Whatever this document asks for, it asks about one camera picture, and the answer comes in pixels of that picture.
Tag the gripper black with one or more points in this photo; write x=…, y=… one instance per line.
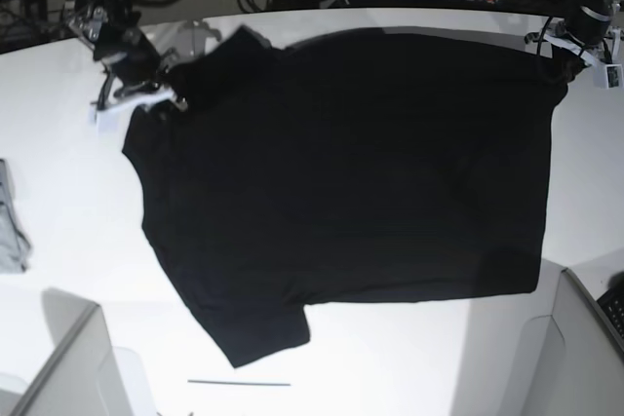
x=131, y=57
x=587, y=24

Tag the black T-shirt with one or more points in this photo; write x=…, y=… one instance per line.
x=363, y=167

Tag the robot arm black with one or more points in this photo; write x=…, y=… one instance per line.
x=610, y=43
x=85, y=19

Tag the grey folded cloth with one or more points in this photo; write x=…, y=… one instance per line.
x=15, y=247

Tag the grey partition left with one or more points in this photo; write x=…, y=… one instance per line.
x=82, y=376

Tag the black keyboard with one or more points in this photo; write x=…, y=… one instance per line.
x=612, y=305

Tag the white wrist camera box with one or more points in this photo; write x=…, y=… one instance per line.
x=104, y=121
x=608, y=76

